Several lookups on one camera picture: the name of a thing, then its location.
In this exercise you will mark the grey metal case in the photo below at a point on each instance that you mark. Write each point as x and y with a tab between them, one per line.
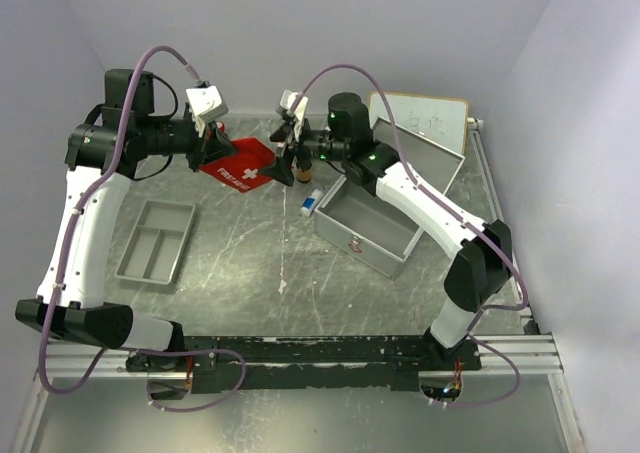
371	230

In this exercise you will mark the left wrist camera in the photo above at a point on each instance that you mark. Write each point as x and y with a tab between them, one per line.
204	107

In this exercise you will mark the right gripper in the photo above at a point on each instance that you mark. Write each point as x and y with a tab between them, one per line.
280	170

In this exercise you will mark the grey plastic divided tray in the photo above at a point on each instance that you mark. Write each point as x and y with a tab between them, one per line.
156	243

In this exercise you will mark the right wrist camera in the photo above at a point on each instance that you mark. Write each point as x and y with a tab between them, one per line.
292	109

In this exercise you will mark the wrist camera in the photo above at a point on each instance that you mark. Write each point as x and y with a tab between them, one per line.
204	107
292	109

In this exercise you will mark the red first aid kit pouch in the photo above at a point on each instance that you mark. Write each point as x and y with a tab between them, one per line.
242	170

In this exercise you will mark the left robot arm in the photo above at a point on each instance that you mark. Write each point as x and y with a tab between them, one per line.
73	288

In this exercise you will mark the white blue tube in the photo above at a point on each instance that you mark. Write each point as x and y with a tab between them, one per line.
311	202

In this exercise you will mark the aluminium frame rail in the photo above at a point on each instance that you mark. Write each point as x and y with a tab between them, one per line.
530	355

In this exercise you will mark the small whiteboard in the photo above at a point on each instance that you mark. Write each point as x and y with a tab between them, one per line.
442	120

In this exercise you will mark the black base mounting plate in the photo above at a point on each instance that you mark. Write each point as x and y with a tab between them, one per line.
224	376

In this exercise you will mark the brown medicine bottle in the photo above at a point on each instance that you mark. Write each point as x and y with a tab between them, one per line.
303	174

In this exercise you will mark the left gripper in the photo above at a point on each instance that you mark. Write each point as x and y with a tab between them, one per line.
212	145

